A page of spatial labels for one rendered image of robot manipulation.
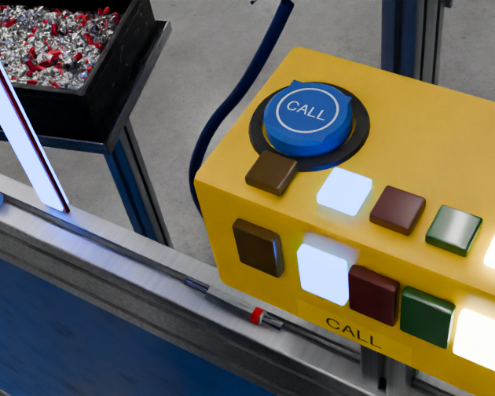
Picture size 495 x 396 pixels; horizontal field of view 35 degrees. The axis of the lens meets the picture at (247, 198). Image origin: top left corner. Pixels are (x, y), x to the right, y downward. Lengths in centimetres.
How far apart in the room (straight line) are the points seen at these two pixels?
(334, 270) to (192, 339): 29
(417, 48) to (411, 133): 59
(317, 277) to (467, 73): 165
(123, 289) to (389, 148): 31
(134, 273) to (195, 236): 110
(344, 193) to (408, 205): 3
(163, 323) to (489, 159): 34
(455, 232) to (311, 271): 7
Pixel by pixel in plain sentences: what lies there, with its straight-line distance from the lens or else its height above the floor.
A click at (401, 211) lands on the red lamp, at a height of 108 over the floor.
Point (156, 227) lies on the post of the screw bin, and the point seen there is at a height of 57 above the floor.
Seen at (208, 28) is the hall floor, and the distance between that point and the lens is 216.
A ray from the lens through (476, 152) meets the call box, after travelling 35.
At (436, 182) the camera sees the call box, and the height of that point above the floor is 107.
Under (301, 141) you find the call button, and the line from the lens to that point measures 34.
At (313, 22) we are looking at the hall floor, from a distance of 213.
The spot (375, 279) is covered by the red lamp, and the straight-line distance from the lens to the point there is 33.
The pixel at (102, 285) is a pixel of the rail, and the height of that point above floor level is 83.
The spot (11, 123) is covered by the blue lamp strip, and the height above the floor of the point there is 96.
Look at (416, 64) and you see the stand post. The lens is 96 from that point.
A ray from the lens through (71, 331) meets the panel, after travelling 86.
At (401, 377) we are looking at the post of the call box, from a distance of 49.
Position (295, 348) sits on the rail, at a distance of 53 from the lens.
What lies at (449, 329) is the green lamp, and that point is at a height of 105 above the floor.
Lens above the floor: 133
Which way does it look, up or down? 51 degrees down
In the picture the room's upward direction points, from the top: 11 degrees counter-clockwise
